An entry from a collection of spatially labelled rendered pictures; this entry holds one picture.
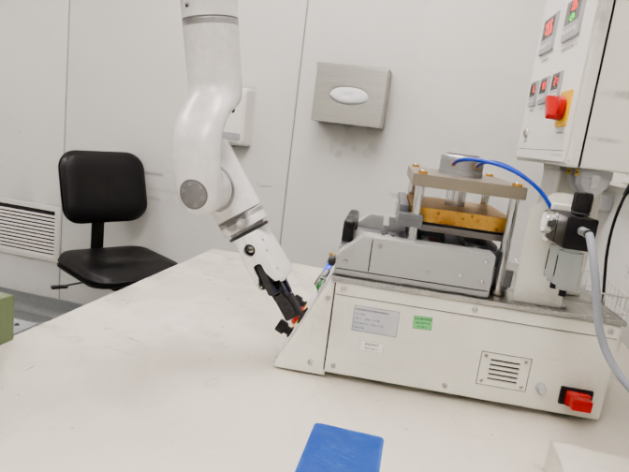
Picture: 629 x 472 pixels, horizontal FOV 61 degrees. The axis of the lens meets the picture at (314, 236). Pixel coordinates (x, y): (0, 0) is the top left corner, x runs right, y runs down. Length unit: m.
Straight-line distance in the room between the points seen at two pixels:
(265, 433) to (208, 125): 0.45
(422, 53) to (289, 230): 0.98
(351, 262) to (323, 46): 1.74
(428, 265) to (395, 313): 0.09
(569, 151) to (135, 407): 0.73
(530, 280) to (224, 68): 0.59
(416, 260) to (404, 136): 1.59
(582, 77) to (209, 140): 0.56
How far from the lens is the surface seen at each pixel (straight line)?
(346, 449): 0.77
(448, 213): 0.93
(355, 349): 0.92
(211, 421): 0.79
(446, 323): 0.90
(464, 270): 0.89
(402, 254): 0.88
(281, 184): 2.54
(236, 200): 0.90
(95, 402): 0.84
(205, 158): 0.83
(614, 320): 0.95
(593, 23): 0.92
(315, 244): 2.53
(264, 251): 0.90
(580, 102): 0.90
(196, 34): 0.91
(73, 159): 2.60
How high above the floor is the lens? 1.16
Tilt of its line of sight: 11 degrees down
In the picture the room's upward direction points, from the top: 7 degrees clockwise
